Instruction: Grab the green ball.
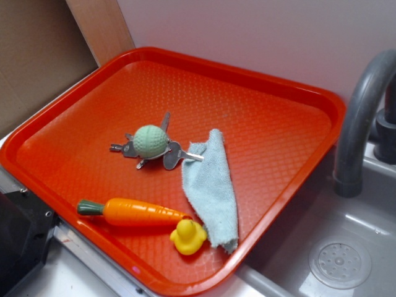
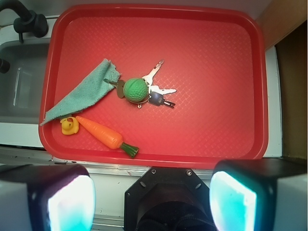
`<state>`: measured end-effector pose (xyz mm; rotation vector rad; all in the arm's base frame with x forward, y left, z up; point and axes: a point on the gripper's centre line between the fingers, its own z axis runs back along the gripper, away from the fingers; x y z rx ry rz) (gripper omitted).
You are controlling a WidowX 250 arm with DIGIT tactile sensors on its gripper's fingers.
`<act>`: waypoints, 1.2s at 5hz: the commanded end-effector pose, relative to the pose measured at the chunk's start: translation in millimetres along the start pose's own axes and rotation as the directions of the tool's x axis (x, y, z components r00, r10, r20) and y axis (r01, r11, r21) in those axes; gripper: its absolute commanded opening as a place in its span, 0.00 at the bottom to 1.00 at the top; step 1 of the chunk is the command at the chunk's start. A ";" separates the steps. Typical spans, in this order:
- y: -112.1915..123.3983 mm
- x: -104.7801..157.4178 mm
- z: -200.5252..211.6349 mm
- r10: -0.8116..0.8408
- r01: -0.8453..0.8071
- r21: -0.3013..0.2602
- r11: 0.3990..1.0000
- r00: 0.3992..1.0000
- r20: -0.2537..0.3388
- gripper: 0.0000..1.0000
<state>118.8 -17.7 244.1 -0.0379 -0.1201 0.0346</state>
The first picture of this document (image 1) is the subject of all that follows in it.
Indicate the wooden board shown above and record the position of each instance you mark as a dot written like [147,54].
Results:
[103,27]

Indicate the green dimpled ball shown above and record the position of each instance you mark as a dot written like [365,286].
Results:
[150,141]

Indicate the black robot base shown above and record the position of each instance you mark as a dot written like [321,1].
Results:
[27,225]

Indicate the dark grey faucet handle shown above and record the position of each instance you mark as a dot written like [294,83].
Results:
[384,150]

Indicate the light blue cloth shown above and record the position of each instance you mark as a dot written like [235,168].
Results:
[208,187]

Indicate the grey toy faucet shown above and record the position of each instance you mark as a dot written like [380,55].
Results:
[367,100]

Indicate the orange plastic tray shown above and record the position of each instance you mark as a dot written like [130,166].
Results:
[276,132]

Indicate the orange toy carrot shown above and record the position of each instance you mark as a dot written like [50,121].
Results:
[129,212]

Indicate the grey toy sink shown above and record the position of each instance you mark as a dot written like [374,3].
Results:
[325,245]

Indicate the yellow rubber duck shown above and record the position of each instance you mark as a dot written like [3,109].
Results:
[188,237]

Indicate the brown cardboard panel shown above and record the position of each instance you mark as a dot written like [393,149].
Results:
[43,53]

